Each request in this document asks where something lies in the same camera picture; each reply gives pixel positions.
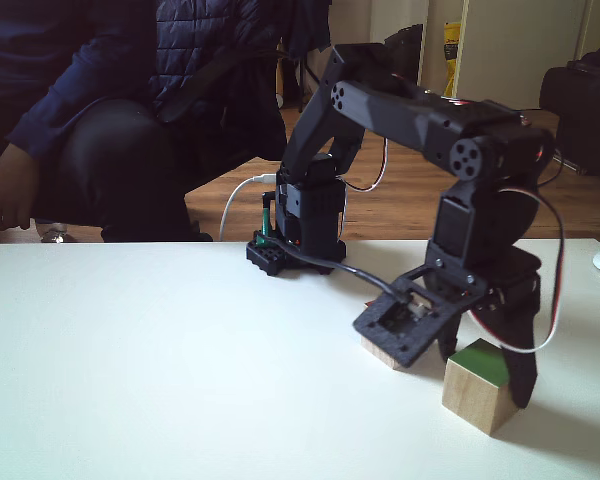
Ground yellow bag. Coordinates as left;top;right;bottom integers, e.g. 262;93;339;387
442;20;462;99

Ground person's right hand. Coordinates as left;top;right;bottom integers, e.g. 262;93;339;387
0;143;34;232

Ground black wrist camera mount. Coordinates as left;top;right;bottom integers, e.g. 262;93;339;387
352;264;489;371

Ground red white black servo cable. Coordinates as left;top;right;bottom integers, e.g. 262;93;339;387
343;137;389;193
472;185;567;355

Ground red-topped wooden cube with tags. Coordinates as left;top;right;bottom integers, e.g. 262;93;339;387
359;298;412;372

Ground dark quilted jacket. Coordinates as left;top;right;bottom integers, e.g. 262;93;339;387
149;0;332;126

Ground person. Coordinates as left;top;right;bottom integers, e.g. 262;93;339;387
0;0;206;244

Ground green table clamp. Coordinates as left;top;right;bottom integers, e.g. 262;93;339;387
257;191;278;249

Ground black sofa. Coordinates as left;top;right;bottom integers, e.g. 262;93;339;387
538;42;600;189

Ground white-framed standing mirror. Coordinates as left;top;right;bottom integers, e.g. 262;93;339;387
367;0;430;89

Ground white USB cable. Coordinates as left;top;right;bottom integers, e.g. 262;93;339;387
218;173;281;242

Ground black camera cable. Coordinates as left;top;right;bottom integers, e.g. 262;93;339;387
267;236;414;309

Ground black stand legs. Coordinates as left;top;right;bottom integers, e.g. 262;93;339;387
278;47;326;114

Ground green-topped wooden cube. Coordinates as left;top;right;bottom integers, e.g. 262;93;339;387
441;337;524;438

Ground white door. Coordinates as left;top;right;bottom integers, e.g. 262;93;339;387
449;0;600;114

